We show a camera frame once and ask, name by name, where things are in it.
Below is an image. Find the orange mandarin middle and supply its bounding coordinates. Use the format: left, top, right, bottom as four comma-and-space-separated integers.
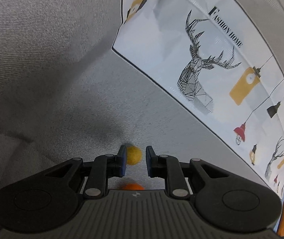
120, 183, 145, 190

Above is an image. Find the small yellow round fruit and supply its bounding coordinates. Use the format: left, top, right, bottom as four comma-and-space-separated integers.
127, 146, 142, 166

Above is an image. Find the deer print white cushion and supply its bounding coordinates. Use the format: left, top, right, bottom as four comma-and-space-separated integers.
113, 0, 284, 196

